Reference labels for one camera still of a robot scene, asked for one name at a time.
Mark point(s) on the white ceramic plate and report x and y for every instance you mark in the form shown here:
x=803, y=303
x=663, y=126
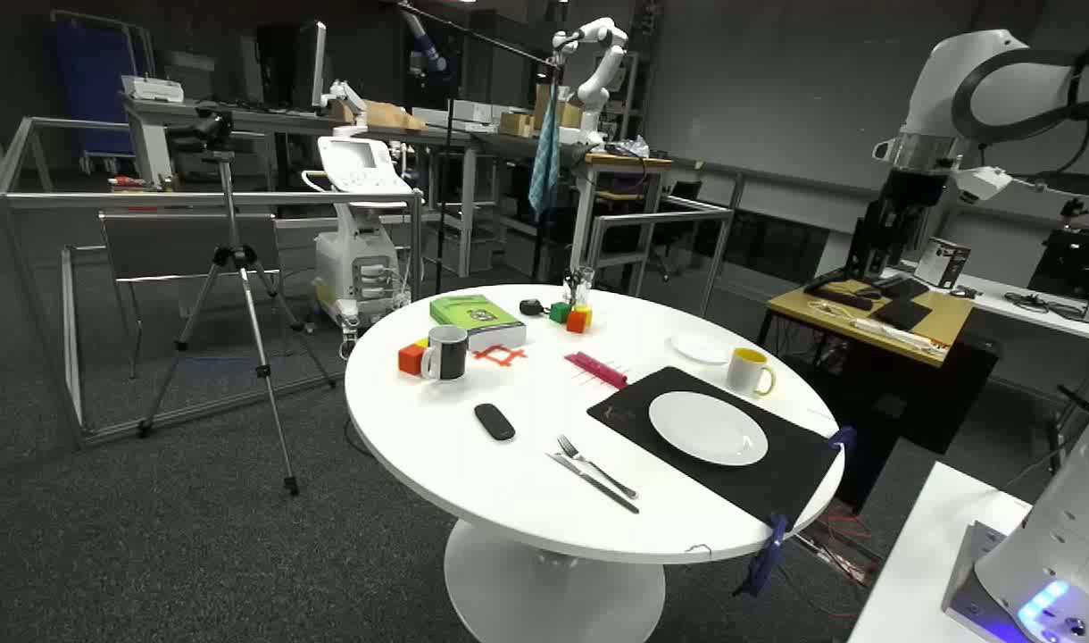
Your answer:
x=709, y=432

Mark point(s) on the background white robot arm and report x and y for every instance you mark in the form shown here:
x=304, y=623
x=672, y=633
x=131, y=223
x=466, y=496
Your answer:
x=611, y=41

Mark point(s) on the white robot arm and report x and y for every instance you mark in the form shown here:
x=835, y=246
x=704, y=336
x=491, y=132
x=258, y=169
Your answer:
x=978, y=90

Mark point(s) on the clear glass plate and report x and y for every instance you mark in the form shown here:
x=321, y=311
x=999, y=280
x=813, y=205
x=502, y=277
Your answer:
x=702, y=350

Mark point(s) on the green block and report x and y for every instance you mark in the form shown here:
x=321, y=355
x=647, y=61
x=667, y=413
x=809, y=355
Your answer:
x=558, y=311

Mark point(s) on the small black round object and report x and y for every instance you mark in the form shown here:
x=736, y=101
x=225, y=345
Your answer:
x=533, y=309

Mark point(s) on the orange cube block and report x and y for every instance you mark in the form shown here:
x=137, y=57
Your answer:
x=578, y=319

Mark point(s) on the green book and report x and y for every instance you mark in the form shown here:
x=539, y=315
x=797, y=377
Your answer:
x=478, y=319

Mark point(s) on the black mug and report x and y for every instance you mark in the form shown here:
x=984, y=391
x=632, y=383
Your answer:
x=444, y=355

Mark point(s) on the black computer mouse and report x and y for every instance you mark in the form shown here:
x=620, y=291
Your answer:
x=492, y=423

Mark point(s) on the white round table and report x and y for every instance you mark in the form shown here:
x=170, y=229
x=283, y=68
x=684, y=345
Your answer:
x=533, y=552

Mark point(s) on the orange cube behind mug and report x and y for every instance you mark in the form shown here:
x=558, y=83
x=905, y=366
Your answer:
x=410, y=358

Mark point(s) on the teal hanging cloth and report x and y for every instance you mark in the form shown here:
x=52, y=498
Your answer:
x=545, y=160

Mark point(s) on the white medical cart machine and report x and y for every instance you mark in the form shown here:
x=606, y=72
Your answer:
x=358, y=267

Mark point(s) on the silver knife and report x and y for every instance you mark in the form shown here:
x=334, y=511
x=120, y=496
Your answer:
x=601, y=489

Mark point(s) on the yellow and white mug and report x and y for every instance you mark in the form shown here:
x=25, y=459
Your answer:
x=752, y=375

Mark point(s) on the black placemat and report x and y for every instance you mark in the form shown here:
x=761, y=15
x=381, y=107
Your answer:
x=769, y=492

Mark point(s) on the wooden side table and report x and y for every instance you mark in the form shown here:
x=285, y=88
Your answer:
x=889, y=369

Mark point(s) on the orange plastic frame piece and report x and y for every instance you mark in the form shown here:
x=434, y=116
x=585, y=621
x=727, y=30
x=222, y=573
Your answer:
x=496, y=355

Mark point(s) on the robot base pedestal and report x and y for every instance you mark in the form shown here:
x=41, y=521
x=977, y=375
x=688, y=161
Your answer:
x=978, y=566

